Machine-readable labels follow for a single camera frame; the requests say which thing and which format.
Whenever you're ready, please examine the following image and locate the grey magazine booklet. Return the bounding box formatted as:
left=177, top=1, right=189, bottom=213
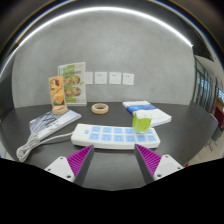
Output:
left=29, top=110, right=81, bottom=140

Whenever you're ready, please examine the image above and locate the green white charger plug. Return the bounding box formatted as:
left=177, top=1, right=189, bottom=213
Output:
left=132, top=111, right=151, bottom=133

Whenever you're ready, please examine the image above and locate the curved ceiling light strip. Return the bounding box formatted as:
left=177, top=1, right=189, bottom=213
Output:
left=0, top=5, right=194, bottom=78

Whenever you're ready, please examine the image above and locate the green acrylic sign holder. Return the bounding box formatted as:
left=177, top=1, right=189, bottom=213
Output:
left=58, top=62, right=87, bottom=106

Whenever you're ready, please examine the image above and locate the white blue power strip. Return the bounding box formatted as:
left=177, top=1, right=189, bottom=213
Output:
left=71, top=123, right=160, bottom=150

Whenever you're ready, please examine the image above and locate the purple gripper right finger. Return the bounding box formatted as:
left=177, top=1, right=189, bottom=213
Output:
left=134, top=144, right=183, bottom=184

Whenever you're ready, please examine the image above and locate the white wall socket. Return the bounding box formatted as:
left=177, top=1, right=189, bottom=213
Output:
left=122, top=73, right=134, bottom=85
left=95, top=72, right=107, bottom=84
left=109, top=72, right=122, bottom=84
left=85, top=72, right=93, bottom=84

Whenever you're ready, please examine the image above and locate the masking tape roll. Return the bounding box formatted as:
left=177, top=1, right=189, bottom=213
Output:
left=92, top=103, right=109, bottom=115

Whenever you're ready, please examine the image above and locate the white power strip cable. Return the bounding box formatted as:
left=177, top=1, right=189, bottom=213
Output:
left=15, top=131, right=74, bottom=163

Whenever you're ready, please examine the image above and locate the orange menu on wooden stand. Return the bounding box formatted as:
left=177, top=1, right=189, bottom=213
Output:
left=49, top=76, right=68, bottom=115

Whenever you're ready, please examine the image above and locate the white blue book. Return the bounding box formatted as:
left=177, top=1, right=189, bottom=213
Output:
left=122, top=100, right=172, bottom=127

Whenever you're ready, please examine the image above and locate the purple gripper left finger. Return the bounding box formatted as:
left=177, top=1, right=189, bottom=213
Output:
left=45, top=145, right=94, bottom=186

